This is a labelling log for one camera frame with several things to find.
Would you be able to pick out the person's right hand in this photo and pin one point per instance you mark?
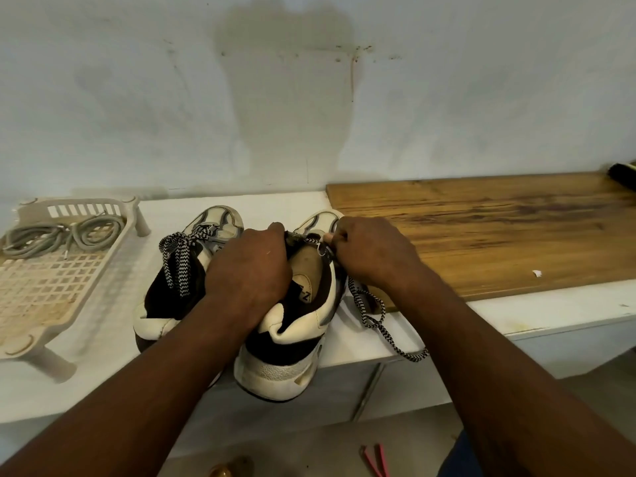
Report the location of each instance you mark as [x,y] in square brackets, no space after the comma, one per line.
[380,255]

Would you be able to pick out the person's left hand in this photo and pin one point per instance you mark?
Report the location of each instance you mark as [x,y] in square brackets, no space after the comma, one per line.
[246,275]

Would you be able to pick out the person's left fingers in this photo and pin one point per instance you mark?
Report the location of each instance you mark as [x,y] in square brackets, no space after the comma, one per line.
[277,233]

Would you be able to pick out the person's right fingers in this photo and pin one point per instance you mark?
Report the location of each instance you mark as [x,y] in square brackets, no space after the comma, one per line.
[345,238]

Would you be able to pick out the black white checkered shoelace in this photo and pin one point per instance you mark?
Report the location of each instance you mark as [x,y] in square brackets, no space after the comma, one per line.
[371,321]
[180,263]

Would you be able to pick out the cream and brown sneaker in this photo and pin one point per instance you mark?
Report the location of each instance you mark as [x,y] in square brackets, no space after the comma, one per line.
[166,298]
[278,365]

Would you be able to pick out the person's right forearm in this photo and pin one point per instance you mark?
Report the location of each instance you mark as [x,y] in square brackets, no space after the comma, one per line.
[502,387]

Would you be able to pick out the person's left forearm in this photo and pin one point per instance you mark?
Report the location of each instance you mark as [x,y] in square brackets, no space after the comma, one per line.
[129,397]

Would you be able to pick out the brown wooden board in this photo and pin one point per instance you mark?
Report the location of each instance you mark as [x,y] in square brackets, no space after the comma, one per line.
[497,228]

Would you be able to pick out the grey shoelace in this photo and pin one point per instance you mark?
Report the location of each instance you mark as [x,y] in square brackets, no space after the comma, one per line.
[30,242]
[97,227]

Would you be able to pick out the brown round object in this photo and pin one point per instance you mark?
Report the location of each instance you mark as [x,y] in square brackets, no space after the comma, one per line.
[231,469]

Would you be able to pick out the beige plastic lattice rack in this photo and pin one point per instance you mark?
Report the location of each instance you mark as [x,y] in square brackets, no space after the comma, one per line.
[39,293]

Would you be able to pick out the person's blue trousers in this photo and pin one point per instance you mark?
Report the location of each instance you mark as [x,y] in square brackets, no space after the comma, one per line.
[457,459]

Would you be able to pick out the black brush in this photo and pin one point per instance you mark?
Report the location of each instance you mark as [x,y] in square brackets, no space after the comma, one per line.
[623,174]

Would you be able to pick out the grey metal table bracket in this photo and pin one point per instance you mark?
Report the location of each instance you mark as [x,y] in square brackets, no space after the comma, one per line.
[366,393]

